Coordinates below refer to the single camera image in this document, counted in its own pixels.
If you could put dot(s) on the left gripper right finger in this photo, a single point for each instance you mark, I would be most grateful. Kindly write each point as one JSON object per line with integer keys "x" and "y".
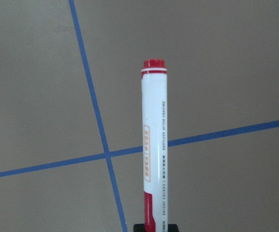
{"x": 173, "y": 228}

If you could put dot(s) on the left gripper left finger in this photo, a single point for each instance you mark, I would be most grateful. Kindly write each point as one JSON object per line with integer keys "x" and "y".
{"x": 139, "y": 228}

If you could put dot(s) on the red whiteboard marker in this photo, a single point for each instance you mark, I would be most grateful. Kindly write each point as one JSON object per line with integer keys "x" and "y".
{"x": 155, "y": 144}

